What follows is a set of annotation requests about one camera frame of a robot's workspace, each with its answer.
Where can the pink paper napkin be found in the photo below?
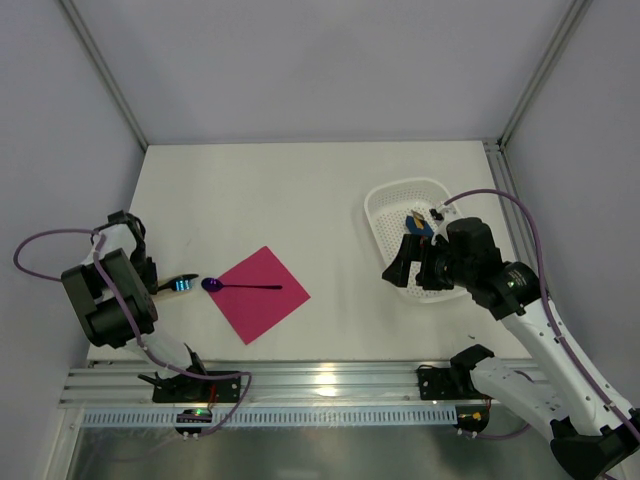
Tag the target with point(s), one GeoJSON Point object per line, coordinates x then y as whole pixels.
{"type": "Point", "coordinates": [253, 312]}

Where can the aluminium frame rail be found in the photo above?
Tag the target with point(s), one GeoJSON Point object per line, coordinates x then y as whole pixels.
{"type": "Point", "coordinates": [116, 383]}

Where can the blue packet in basket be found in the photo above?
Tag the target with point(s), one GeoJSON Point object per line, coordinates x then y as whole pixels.
{"type": "Point", "coordinates": [416, 224]}

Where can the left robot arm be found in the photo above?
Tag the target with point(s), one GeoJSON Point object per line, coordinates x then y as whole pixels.
{"type": "Point", "coordinates": [112, 294]}

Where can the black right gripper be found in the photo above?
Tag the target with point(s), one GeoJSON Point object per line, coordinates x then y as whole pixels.
{"type": "Point", "coordinates": [427, 268]}

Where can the slotted cable duct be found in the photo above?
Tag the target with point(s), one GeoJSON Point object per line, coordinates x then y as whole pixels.
{"type": "Point", "coordinates": [272, 416]}

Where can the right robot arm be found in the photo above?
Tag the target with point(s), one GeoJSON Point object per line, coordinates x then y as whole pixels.
{"type": "Point", "coordinates": [590, 428]}

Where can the purple metal spoon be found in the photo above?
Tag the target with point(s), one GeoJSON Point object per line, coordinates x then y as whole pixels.
{"type": "Point", "coordinates": [213, 285]}

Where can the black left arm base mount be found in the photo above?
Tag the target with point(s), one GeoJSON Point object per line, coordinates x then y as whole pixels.
{"type": "Point", "coordinates": [184, 389]}

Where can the white perforated plastic basket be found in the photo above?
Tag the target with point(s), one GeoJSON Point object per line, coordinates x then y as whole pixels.
{"type": "Point", "coordinates": [386, 208]}

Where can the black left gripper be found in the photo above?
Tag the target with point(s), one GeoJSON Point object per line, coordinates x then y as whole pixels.
{"type": "Point", "coordinates": [150, 276]}

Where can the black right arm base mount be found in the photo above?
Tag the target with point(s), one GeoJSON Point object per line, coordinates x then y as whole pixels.
{"type": "Point", "coordinates": [435, 383]}

